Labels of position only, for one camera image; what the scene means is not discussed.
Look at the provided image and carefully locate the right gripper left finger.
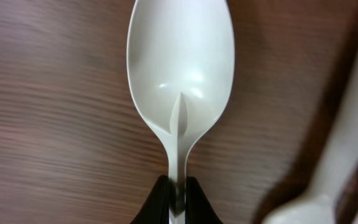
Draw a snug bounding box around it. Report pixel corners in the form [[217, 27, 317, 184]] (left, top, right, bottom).
[[131, 175, 170, 224]]

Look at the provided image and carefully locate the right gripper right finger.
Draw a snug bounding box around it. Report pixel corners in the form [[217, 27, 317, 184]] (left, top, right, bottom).
[[185, 177, 223, 224]]

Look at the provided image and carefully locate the white plastic spoon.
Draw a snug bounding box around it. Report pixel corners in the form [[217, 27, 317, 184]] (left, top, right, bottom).
[[262, 52, 358, 224]]

